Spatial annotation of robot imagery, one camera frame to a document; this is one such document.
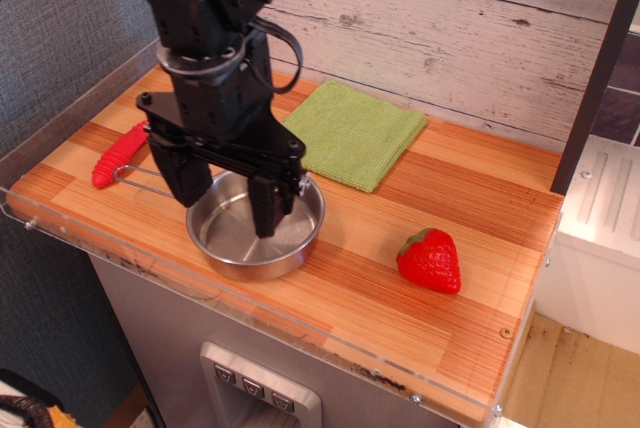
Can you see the white toy sink unit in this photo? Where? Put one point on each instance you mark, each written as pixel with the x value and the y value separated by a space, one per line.
pixel 590 279

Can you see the silver toy fridge cabinet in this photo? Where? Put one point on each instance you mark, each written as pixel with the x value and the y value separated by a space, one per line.
pixel 371 366

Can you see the clear acrylic table guard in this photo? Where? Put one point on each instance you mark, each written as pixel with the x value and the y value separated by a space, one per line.
pixel 490 194

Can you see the green folded towel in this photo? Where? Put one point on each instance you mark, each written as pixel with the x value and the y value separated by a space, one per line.
pixel 350 137

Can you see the fork with red handle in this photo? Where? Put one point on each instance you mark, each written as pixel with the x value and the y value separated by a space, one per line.
pixel 120 153

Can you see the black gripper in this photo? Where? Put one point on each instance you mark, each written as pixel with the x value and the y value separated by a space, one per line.
pixel 219 113

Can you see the steel pot with wire handle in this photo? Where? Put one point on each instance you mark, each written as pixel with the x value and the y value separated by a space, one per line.
pixel 221 226

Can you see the black orange object bottom left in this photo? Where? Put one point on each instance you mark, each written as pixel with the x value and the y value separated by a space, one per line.
pixel 25 404

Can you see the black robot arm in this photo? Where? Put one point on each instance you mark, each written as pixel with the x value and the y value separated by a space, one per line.
pixel 206 28

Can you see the dark right frame post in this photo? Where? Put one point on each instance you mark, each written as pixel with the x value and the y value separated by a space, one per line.
pixel 609 52

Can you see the red toy strawberry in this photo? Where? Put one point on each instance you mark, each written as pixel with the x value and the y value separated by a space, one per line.
pixel 429 259

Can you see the fridge dispenser button panel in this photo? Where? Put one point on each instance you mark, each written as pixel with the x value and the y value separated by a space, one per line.
pixel 246 394

